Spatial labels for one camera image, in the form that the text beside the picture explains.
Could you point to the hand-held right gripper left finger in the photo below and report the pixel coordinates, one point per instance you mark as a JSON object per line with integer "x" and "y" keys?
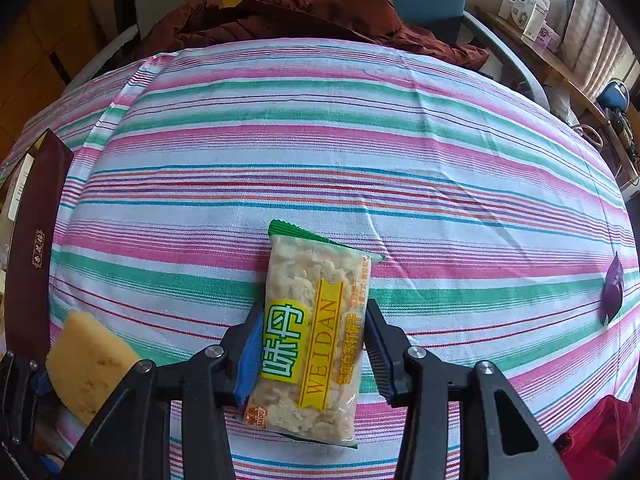
{"x": 247, "y": 365}

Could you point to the plain white box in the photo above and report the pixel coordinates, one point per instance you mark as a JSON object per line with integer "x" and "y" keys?
{"x": 536, "y": 22}

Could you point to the white box blue print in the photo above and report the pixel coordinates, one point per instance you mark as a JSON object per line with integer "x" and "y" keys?
{"x": 524, "y": 7}

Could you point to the person's red clothing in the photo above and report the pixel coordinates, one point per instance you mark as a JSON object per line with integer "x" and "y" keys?
{"x": 605, "y": 440}

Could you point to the pink curtain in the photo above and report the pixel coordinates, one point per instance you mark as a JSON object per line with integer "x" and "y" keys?
{"x": 597, "y": 35}

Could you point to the yellow sponge block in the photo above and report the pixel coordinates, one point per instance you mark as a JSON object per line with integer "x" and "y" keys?
{"x": 90, "y": 365}

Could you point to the wooden desk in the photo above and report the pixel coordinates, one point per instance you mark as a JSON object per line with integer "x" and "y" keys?
{"x": 565, "y": 75}

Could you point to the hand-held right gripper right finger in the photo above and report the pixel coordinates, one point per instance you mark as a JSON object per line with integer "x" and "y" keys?
{"x": 385, "y": 355}

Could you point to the blue round object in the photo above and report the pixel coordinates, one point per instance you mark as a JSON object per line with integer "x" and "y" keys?
{"x": 614, "y": 95}

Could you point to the pink patterned box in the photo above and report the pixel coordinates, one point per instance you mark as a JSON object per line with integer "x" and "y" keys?
{"x": 549, "y": 39}

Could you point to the purple packet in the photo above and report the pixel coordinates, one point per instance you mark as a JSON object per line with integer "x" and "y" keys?
{"x": 612, "y": 290}

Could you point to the wooden wardrobe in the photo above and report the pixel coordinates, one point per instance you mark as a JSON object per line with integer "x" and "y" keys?
{"x": 45, "y": 35}

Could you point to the striped blanket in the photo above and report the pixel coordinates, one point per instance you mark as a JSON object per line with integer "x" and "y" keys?
{"x": 375, "y": 160}

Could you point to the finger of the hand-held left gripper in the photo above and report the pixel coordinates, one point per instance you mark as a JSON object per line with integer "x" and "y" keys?
{"x": 20, "y": 380}

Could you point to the square metal tin box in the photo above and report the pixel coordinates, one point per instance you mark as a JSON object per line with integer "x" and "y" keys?
{"x": 37, "y": 260}

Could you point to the small white box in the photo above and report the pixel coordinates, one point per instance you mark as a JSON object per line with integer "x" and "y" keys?
{"x": 506, "y": 7}

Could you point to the green-edged snack packet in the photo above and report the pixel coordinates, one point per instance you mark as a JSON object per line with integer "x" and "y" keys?
{"x": 310, "y": 320}

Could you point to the dark red garment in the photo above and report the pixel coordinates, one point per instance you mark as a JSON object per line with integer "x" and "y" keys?
{"x": 300, "y": 20}

